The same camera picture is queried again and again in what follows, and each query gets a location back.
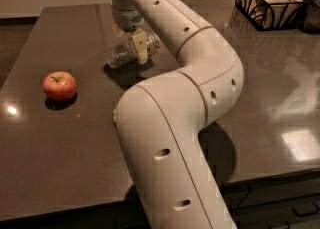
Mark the green snack bag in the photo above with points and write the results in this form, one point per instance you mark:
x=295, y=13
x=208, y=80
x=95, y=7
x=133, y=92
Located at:
x=115, y=115

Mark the black drawer handle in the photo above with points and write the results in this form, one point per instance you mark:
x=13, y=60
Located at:
x=306, y=209

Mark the clear plastic water bottle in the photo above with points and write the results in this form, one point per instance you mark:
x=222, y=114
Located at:
x=124, y=53

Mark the red apple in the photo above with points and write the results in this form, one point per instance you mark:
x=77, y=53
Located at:
x=59, y=86

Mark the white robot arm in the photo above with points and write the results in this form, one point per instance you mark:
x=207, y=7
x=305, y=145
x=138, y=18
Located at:
x=158, y=120

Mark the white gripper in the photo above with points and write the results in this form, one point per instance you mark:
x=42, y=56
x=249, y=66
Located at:
x=127, y=18

